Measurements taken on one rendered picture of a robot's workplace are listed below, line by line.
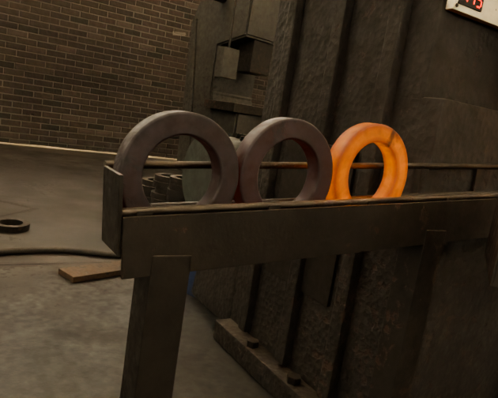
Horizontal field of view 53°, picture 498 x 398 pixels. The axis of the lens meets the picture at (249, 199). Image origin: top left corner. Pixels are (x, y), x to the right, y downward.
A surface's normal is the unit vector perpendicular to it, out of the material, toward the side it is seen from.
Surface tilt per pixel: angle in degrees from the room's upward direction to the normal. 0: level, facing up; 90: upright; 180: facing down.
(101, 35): 90
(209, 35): 90
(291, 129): 90
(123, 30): 90
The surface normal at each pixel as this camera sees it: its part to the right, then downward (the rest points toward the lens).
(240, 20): -0.74, 0.00
